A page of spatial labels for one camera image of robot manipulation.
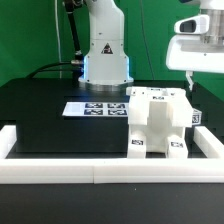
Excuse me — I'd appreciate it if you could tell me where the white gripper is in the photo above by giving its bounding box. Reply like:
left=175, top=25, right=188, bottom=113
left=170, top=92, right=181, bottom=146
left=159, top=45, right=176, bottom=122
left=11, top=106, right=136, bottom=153
left=166, top=13, right=224, bottom=91

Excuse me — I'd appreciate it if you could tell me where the white tagged cube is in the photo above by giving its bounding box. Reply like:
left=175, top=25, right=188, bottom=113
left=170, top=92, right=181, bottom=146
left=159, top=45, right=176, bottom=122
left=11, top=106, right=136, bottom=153
left=192, top=109, right=202, bottom=125

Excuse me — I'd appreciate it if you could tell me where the white chair seat part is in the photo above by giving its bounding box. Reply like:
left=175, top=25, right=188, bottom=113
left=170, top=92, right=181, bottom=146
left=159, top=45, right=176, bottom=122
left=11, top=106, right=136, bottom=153
left=129, top=98, right=186, bottom=154

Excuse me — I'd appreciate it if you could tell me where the white chair back part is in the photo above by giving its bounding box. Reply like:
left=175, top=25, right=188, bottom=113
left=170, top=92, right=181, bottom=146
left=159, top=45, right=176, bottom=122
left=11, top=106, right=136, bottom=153
left=126, top=86, right=193, bottom=127

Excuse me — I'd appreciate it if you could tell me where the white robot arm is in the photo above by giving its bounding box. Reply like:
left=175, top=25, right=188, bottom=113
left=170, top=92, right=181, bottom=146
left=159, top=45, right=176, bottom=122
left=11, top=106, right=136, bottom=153
left=63, top=0, right=224, bottom=91

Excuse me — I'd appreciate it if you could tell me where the white marker sheet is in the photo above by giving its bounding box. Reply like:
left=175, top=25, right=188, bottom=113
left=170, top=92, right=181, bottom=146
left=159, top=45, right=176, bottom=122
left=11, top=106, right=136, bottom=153
left=62, top=102, right=128, bottom=117

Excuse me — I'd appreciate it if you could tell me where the white U-shaped fence frame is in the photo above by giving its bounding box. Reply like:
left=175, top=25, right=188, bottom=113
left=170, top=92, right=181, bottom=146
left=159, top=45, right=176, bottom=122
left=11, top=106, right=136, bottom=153
left=0, top=125, right=224, bottom=184

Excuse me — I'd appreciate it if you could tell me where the white hanging cable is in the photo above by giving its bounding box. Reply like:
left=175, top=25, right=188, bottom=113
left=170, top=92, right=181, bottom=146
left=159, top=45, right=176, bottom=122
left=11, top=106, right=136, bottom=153
left=54, top=0, right=63, bottom=79

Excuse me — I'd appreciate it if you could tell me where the black cable on table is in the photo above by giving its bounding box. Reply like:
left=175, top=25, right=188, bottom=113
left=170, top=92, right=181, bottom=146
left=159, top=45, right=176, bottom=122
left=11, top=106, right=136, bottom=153
left=26, top=61, right=84, bottom=80

